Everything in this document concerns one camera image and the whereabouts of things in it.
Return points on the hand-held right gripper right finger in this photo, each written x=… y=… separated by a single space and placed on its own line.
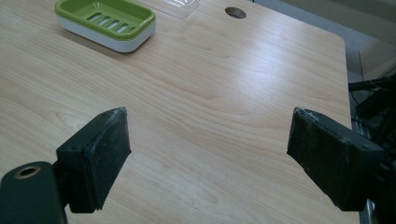
x=336 y=161

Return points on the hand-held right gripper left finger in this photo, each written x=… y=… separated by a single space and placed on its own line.
x=93 y=158

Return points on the green and white soap dish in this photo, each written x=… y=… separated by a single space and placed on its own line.
x=107 y=25

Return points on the black metal stand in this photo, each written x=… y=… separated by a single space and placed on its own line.
x=375 y=102

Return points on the clear plastic lid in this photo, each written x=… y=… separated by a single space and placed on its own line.
x=177 y=6

